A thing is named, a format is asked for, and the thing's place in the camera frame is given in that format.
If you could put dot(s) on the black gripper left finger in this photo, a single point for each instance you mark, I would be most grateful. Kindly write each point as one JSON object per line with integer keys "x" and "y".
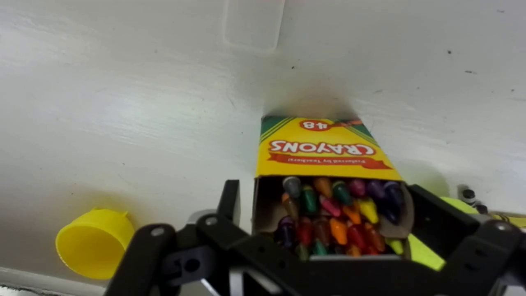
{"x": 148, "y": 264}

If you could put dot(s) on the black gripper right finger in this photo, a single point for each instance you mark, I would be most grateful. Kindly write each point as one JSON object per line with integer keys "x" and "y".
{"x": 487, "y": 257}

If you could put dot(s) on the yellow green crayon box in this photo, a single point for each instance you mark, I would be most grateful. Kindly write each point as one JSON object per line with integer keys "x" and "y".
{"x": 322, "y": 154}

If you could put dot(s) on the yellow plastic cup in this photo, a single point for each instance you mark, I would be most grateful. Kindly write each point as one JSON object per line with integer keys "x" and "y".
{"x": 92, "y": 247}

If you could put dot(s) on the yellow crayon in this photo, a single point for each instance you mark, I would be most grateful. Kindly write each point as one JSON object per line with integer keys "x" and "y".
{"x": 367, "y": 211}

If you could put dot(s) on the purple crayon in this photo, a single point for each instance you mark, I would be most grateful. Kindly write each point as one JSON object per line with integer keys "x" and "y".
{"x": 375, "y": 190}

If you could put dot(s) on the orange crayon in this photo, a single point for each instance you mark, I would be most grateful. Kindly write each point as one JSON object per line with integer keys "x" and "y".
{"x": 352, "y": 215}

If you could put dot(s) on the magenta crayon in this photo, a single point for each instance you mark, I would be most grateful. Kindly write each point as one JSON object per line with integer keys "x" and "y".
{"x": 357, "y": 188}

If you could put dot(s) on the grey crayon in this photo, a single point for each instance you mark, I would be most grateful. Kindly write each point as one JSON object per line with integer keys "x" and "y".
{"x": 291, "y": 188}

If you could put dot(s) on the pink crayon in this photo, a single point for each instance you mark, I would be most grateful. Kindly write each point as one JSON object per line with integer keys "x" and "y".
{"x": 331, "y": 208}

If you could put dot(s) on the dark green crayon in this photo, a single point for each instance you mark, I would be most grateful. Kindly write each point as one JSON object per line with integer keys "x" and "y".
{"x": 309, "y": 201}

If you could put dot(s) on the brown-orange crayon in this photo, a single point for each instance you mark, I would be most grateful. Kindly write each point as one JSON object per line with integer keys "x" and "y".
{"x": 322, "y": 188}

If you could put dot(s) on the white rectangular plate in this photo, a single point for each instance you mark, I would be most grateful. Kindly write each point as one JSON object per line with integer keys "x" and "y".
{"x": 255, "y": 25}

